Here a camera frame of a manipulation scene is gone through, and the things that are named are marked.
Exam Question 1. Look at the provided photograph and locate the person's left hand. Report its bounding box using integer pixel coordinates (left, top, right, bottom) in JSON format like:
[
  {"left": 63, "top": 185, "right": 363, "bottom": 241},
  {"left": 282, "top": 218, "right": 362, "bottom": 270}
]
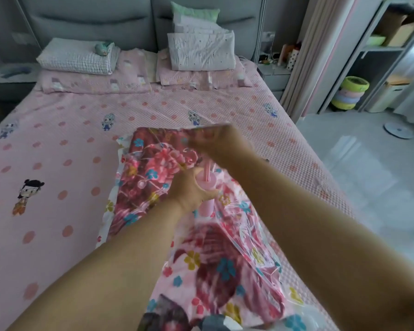
[{"left": 167, "top": 167, "right": 220, "bottom": 212}]

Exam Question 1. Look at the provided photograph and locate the person's right hand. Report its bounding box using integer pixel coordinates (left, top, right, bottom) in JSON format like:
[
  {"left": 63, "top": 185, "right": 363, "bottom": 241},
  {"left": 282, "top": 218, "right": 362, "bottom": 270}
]
[{"left": 186, "top": 124, "right": 256, "bottom": 169}]

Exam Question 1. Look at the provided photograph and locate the lilac hand pump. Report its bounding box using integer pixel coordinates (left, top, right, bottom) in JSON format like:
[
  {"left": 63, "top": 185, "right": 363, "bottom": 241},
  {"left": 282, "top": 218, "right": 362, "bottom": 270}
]
[{"left": 195, "top": 161, "right": 218, "bottom": 217}]

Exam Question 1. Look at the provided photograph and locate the flower-print plastic storage bag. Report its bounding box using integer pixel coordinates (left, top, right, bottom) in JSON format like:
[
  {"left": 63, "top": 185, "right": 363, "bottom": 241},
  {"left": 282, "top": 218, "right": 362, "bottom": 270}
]
[{"left": 96, "top": 126, "right": 328, "bottom": 331}]

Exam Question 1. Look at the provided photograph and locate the red floral blanket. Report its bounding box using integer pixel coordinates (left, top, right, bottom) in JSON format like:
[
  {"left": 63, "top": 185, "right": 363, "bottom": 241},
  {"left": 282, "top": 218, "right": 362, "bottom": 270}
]
[{"left": 107, "top": 126, "right": 285, "bottom": 331}]

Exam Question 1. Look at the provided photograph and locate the person's left forearm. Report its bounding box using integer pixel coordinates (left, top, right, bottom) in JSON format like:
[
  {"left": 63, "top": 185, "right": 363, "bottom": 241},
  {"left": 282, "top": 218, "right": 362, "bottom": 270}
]
[{"left": 6, "top": 200, "right": 187, "bottom": 331}]

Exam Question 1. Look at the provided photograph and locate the person's right forearm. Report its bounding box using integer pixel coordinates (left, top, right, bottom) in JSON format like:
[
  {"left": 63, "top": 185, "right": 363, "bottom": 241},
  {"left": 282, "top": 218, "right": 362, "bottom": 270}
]
[{"left": 227, "top": 149, "right": 414, "bottom": 331}]

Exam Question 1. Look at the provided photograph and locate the white lidded bin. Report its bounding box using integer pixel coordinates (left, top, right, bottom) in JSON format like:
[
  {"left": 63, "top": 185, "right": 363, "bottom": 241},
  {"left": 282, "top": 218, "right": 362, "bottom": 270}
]
[{"left": 365, "top": 75, "right": 411, "bottom": 113}]

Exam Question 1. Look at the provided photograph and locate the white bedside cabinet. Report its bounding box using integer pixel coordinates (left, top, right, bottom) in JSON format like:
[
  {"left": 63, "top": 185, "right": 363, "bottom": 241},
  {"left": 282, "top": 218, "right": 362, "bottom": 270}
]
[
  {"left": 0, "top": 63, "right": 40, "bottom": 102},
  {"left": 257, "top": 63, "right": 292, "bottom": 100}
]

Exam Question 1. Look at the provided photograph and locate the grey dotted quilt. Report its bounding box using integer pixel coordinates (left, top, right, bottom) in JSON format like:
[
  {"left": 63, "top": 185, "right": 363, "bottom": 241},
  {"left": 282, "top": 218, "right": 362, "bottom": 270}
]
[{"left": 167, "top": 13, "right": 236, "bottom": 71}]

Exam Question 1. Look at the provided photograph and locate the white black-dotted cylinder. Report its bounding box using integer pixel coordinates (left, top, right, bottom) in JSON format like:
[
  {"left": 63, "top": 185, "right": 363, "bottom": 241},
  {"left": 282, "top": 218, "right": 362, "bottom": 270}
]
[{"left": 286, "top": 48, "right": 299, "bottom": 71}]

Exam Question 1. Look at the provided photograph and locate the white pink curtain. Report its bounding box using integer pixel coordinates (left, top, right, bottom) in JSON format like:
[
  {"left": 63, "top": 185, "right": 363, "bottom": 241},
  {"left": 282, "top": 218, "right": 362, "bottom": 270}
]
[{"left": 279, "top": 0, "right": 359, "bottom": 121}]

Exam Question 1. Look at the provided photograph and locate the pastel striped round stool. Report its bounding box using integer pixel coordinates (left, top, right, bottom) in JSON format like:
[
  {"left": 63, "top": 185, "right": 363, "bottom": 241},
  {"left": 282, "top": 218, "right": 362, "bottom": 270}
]
[{"left": 331, "top": 76, "right": 370, "bottom": 111}]

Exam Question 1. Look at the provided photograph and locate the pale green pillow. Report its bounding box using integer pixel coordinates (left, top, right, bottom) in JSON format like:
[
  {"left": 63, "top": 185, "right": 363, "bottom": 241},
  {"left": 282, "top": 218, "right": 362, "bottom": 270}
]
[{"left": 171, "top": 1, "right": 220, "bottom": 22}]

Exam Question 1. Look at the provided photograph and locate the pink cartoon bed sheet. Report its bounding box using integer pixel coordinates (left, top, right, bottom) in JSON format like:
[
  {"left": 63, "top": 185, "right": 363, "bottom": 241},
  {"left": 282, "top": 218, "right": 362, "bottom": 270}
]
[{"left": 0, "top": 48, "right": 356, "bottom": 331}]

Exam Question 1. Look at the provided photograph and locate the small teal plush toy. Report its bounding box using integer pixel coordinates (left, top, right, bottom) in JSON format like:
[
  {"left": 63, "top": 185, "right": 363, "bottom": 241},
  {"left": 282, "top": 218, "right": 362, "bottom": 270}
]
[{"left": 95, "top": 41, "right": 114, "bottom": 56}]

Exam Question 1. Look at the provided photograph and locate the grey open shelf unit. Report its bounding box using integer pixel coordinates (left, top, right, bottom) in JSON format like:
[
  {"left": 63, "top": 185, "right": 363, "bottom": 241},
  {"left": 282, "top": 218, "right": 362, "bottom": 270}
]
[{"left": 317, "top": 0, "right": 414, "bottom": 114}]

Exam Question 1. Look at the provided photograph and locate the grey upholstered headboard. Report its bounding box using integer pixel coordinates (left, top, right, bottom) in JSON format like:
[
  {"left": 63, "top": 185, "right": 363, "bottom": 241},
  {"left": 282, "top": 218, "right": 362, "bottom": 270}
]
[{"left": 17, "top": 0, "right": 267, "bottom": 61}]

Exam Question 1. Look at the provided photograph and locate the white checked folded pillow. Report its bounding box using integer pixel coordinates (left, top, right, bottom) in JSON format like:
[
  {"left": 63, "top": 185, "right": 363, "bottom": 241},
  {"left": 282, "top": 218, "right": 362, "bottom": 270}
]
[{"left": 36, "top": 37, "right": 121, "bottom": 75}]

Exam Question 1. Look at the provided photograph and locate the round white floor disc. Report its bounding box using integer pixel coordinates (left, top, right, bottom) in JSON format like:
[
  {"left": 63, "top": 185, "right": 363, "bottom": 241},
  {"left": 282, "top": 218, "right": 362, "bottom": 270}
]
[{"left": 383, "top": 122, "right": 414, "bottom": 139}]

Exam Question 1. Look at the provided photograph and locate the yellow cardboard box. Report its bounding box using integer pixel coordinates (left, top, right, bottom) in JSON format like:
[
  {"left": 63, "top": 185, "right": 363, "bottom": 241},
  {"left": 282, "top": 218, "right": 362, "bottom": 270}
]
[{"left": 386, "top": 22, "right": 414, "bottom": 48}]

